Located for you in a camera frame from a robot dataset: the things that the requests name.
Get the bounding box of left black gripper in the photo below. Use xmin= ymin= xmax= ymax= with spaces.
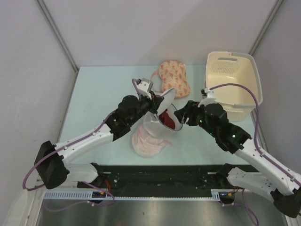
xmin=127 ymin=91 xmax=164 ymax=126

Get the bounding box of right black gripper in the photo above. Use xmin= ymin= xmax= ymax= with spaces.
xmin=174 ymin=100 xmax=217 ymax=138

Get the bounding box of red bra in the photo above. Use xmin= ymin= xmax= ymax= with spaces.
xmin=158 ymin=110 xmax=180 ymax=130

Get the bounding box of grey trimmed mesh laundry bag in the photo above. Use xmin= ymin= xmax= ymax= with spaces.
xmin=143 ymin=89 xmax=183 ymax=139

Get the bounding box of cream plastic basket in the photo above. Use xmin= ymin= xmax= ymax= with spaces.
xmin=204 ymin=51 xmax=263 ymax=122

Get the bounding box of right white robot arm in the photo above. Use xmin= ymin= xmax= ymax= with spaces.
xmin=174 ymin=101 xmax=301 ymax=218

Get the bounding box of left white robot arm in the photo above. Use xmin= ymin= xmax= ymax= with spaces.
xmin=34 ymin=94 xmax=165 ymax=189

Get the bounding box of floral orange laundry bag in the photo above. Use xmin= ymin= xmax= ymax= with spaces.
xmin=150 ymin=60 xmax=191 ymax=98

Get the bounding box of pink mesh bag front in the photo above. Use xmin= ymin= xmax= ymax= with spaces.
xmin=131 ymin=124 xmax=173 ymax=158

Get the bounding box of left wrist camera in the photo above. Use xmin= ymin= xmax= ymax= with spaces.
xmin=136 ymin=78 xmax=153 ymax=99

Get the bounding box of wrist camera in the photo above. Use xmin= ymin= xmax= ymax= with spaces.
xmin=198 ymin=88 xmax=216 ymax=106
xmin=136 ymin=78 xmax=153 ymax=99

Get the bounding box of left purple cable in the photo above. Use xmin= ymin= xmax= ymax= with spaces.
xmin=22 ymin=78 xmax=146 ymax=211

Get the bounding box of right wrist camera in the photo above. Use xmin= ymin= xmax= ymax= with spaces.
xmin=198 ymin=88 xmax=216 ymax=106

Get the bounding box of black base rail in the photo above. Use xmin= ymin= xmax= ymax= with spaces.
xmin=77 ymin=164 xmax=259 ymax=198

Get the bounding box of white slotted cable duct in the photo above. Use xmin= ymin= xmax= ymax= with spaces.
xmin=44 ymin=187 xmax=238 ymax=201

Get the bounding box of left aluminium frame post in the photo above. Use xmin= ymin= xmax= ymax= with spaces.
xmin=35 ymin=0 xmax=79 ymax=74

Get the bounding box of aluminium frame post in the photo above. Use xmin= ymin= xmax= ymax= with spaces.
xmin=248 ymin=0 xmax=285 ymax=56
xmin=35 ymin=0 xmax=79 ymax=74

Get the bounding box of right aluminium frame post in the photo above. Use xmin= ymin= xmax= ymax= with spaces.
xmin=248 ymin=0 xmax=285 ymax=56

